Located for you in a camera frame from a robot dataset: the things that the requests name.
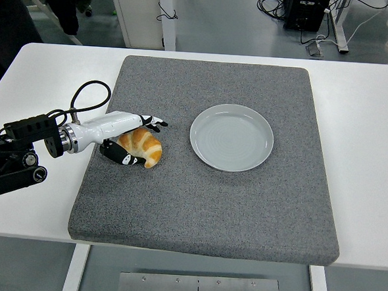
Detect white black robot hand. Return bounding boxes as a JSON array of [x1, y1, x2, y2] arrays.
[[70, 108, 170, 169]]

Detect golden croissant bread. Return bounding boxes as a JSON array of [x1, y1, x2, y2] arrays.
[[115, 126, 164, 170]]

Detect round grey plate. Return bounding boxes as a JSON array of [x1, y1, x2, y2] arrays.
[[187, 101, 277, 174]]

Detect grey metal plate with screws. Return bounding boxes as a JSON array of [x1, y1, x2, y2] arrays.
[[116, 269, 281, 291]]

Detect white cabinet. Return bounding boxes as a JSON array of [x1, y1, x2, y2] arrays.
[[105, 0, 167, 51]]

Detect grey felt mat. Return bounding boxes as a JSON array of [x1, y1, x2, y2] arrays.
[[66, 51, 352, 268]]

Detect person's legs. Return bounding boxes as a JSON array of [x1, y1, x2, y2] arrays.
[[34, 0, 93, 37]]

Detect person in dark clothes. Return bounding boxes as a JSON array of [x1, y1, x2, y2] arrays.
[[0, 0, 45, 95]]

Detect white table leg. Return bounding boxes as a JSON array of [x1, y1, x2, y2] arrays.
[[60, 242, 92, 291], [307, 264, 334, 291]]

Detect grey floor pedal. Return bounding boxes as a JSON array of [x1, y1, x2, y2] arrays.
[[305, 40, 326, 58]]

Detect black computer box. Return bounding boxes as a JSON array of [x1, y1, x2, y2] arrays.
[[282, 0, 332, 32]]

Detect white desk leg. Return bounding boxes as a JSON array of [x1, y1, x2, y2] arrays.
[[327, 0, 352, 54]]

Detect white desk post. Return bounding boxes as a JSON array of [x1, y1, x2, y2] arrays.
[[155, 0, 180, 52]]

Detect black floor cable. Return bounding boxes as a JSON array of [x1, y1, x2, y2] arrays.
[[156, 1, 180, 22]]

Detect white chair frame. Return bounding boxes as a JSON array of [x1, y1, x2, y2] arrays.
[[24, 0, 85, 45]]

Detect black cable bundle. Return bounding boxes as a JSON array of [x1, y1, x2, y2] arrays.
[[256, 0, 288, 22]]

